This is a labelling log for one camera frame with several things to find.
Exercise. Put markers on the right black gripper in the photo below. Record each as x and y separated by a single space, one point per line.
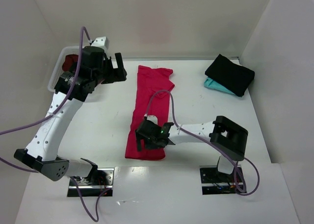
143 134

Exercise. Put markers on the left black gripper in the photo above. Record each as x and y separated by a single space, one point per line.
114 70

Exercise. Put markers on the pink t shirt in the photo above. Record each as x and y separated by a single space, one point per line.
151 99

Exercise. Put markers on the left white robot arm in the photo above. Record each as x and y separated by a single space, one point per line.
71 91

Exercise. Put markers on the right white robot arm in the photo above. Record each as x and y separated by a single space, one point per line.
227 137

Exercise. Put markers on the dark red t shirt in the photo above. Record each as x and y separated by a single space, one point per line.
69 61

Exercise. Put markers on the white plastic basket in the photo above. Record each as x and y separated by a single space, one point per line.
58 71

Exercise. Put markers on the teal folded t shirt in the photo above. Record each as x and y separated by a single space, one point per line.
211 84

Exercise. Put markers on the black folded t shirt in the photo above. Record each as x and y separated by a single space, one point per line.
234 77

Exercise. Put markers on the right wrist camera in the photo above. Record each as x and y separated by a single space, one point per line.
152 118

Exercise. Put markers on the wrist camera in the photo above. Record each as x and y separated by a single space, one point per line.
152 118
101 42

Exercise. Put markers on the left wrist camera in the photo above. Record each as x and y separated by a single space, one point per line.
101 42

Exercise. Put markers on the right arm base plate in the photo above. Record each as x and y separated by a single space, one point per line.
214 182

